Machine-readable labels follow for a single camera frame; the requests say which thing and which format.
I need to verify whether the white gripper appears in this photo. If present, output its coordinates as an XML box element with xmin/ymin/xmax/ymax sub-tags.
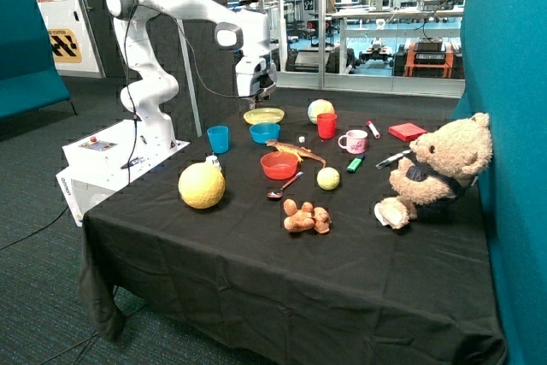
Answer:
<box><xmin>235</xmin><ymin>53</ymin><xmax>277</xmax><ymax>109</ymax></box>

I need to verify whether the blue plastic cup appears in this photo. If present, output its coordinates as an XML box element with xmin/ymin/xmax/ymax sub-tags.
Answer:
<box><xmin>207</xmin><ymin>125</ymin><xmax>230</xmax><ymax>154</ymax></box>

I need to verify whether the red plastic cup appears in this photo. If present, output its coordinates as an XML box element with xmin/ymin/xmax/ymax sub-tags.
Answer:
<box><xmin>316</xmin><ymin>113</ymin><xmax>338</xmax><ymax>139</ymax></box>

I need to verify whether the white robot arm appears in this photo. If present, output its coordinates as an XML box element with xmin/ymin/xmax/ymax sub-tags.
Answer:
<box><xmin>106</xmin><ymin>0</ymin><xmax>277</xmax><ymax>150</ymax></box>

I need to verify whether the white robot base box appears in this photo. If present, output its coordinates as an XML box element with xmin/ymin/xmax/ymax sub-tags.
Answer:
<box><xmin>56</xmin><ymin>120</ymin><xmax>189</xmax><ymax>227</ymax></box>

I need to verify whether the yellow plastic bowl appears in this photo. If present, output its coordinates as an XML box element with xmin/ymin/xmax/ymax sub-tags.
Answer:
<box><xmin>243</xmin><ymin>108</ymin><xmax>285</xmax><ymax>126</ymax></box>

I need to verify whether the blue plastic bowl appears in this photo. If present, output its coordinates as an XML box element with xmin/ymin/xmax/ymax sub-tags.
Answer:
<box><xmin>250</xmin><ymin>122</ymin><xmax>280</xmax><ymax>144</ymax></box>

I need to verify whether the dark grey partition panel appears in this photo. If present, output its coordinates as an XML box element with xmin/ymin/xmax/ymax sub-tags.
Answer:
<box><xmin>64</xmin><ymin>0</ymin><xmax>239</xmax><ymax>140</ymax></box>

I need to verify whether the pastel multicolour ball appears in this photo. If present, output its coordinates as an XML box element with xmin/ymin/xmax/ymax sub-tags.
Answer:
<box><xmin>307</xmin><ymin>99</ymin><xmax>335</xmax><ymax>125</ymax></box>

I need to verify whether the orange toy lizard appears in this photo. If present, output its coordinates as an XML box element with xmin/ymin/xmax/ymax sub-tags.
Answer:
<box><xmin>266</xmin><ymin>139</ymin><xmax>326</xmax><ymax>168</ymax></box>

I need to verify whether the red plastic bowl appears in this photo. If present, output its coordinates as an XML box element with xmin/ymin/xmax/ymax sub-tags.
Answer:
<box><xmin>260</xmin><ymin>151</ymin><xmax>298</xmax><ymax>180</ymax></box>

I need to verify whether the small white bottle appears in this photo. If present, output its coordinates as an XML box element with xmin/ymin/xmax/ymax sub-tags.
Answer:
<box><xmin>205</xmin><ymin>153</ymin><xmax>222</xmax><ymax>171</ymax></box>

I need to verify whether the metal spoon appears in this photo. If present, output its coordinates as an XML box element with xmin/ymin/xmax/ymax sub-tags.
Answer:
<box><xmin>267</xmin><ymin>171</ymin><xmax>303</xmax><ymax>199</ymax></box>

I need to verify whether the small yellow-green ball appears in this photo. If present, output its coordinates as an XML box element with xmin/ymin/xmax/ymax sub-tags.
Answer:
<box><xmin>316</xmin><ymin>168</ymin><xmax>340</xmax><ymax>191</ymax></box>

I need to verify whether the large yellow ball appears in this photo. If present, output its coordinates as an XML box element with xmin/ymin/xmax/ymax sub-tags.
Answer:
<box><xmin>179</xmin><ymin>162</ymin><xmax>226</xmax><ymax>209</ymax></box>

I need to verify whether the pink mug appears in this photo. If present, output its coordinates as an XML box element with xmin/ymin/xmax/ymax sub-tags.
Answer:
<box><xmin>338</xmin><ymin>129</ymin><xmax>368</xmax><ymax>155</ymax></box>

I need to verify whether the green highlighter pen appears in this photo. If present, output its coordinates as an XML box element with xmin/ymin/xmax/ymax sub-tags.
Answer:
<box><xmin>346</xmin><ymin>153</ymin><xmax>366</xmax><ymax>174</ymax></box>

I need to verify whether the red white marker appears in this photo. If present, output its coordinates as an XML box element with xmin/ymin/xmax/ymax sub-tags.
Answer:
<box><xmin>367</xmin><ymin>121</ymin><xmax>381</xmax><ymax>139</ymax></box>

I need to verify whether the small orange plush toy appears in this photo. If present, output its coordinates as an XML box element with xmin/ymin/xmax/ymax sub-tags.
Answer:
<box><xmin>283</xmin><ymin>199</ymin><xmax>332</xmax><ymax>234</ymax></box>

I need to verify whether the black pen on base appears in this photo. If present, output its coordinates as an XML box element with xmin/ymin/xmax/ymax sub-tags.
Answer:
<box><xmin>121</xmin><ymin>157</ymin><xmax>144</xmax><ymax>169</ymax></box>

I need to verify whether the black tablecloth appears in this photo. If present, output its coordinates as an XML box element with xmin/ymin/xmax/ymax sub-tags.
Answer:
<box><xmin>79</xmin><ymin>114</ymin><xmax>508</xmax><ymax>364</ymax></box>

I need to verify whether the red square box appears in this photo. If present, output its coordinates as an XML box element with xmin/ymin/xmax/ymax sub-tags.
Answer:
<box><xmin>388</xmin><ymin>122</ymin><xmax>427</xmax><ymax>142</ymax></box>

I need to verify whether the large beige teddy bear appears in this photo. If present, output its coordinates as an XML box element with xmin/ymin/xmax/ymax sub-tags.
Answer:
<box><xmin>374</xmin><ymin>113</ymin><xmax>493</xmax><ymax>229</ymax></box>

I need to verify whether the teal sofa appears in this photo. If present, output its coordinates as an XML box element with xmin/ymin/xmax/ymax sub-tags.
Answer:
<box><xmin>0</xmin><ymin>0</ymin><xmax>71</xmax><ymax>120</ymax></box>

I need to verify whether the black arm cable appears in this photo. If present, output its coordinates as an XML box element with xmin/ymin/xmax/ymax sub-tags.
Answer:
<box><xmin>121</xmin><ymin>3</ymin><xmax>257</xmax><ymax>186</ymax></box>

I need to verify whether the teal partition wall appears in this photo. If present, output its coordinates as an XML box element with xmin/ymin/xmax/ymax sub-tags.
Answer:
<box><xmin>454</xmin><ymin>0</ymin><xmax>546</xmax><ymax>364</ymax></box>

